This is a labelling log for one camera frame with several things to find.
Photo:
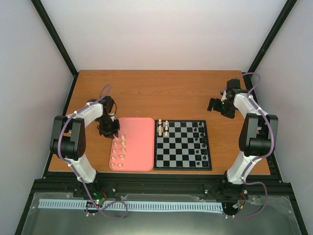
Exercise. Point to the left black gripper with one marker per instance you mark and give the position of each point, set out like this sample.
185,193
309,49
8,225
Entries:
115,130

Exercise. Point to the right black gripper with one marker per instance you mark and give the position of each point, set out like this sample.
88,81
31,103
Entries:
230,114

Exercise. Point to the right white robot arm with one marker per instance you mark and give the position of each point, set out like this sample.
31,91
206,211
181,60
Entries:
257,137

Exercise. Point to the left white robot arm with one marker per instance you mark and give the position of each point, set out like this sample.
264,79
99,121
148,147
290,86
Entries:
68,138

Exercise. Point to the black white chess board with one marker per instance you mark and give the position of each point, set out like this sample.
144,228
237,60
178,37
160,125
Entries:
178,150

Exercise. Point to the pink plastic tray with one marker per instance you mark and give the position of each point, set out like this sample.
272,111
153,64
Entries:
139,145

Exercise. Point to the light blue slotted cable duct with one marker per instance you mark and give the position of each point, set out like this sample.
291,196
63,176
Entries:
132,206

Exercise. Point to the black aluminium frame rail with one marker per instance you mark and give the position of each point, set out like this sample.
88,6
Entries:
210,187

